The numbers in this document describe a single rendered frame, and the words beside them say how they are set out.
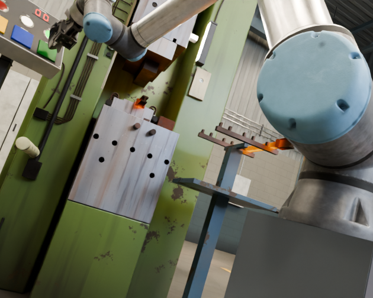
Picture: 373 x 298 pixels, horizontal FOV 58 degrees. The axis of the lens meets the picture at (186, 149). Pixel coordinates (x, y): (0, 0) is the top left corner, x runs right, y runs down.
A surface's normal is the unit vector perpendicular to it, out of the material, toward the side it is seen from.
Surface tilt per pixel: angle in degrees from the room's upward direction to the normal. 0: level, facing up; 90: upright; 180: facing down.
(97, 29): 149
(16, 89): 90
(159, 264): 90
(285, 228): 90
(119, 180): 90
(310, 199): 70
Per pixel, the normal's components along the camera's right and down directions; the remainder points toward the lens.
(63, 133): 0.33, -0.08
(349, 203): -0.03, -0.55
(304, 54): -0.58, -0.26
